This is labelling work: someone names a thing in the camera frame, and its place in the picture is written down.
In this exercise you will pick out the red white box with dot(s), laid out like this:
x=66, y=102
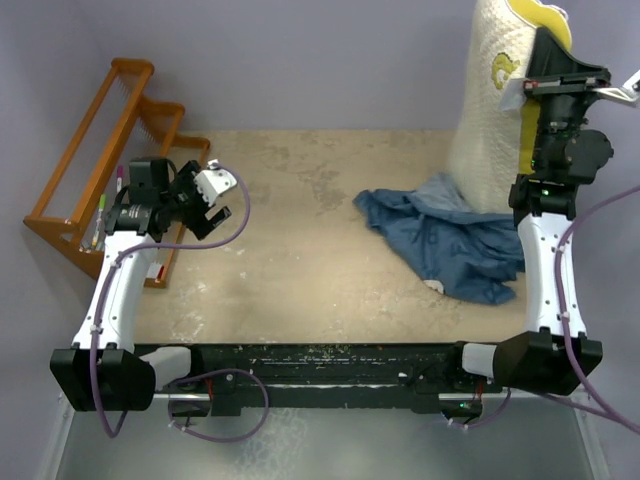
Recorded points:
x=156, y=272

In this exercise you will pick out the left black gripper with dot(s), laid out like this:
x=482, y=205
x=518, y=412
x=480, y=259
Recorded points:
x=199, y=224

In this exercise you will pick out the white quilted pillow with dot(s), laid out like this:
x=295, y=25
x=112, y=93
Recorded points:
x=494, y=139

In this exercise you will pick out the green marker pen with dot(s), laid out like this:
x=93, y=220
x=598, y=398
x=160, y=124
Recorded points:
x=99, y=220

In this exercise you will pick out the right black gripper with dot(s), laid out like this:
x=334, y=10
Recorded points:
x=552, y=71

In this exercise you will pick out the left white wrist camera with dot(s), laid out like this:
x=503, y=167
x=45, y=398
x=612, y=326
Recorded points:
x=213, y=181

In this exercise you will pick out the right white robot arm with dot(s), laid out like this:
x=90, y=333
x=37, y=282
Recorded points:
x=553, y=352

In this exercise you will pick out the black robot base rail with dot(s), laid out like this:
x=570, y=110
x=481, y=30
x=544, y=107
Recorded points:
x=421, y=377

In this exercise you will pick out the blue cartoon print pillowcase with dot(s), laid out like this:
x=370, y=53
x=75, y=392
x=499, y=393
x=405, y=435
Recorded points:
x=454, y=250

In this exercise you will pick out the orange wooden rack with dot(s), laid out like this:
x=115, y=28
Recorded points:
x=159, y=119

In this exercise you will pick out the pink marker pen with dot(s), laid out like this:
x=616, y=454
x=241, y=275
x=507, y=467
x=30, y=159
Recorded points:
x=119, y=178

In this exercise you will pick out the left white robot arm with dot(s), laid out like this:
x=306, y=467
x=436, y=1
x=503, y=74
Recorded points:
x=101, y=370

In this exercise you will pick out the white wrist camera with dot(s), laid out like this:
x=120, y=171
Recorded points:
x=213, y=181
x=627, y=94

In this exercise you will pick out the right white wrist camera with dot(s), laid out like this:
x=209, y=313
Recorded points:
x=627, y=94

